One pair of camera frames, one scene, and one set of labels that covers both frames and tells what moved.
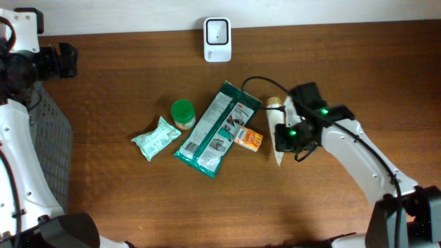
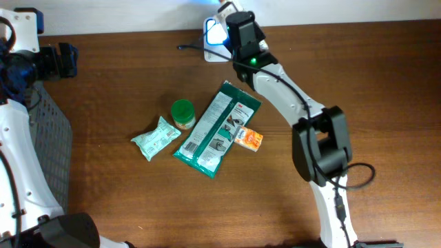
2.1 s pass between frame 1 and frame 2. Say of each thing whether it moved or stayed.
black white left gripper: stayed
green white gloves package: stayed
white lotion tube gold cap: moved
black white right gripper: moved
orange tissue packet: stayed
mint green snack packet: stayed
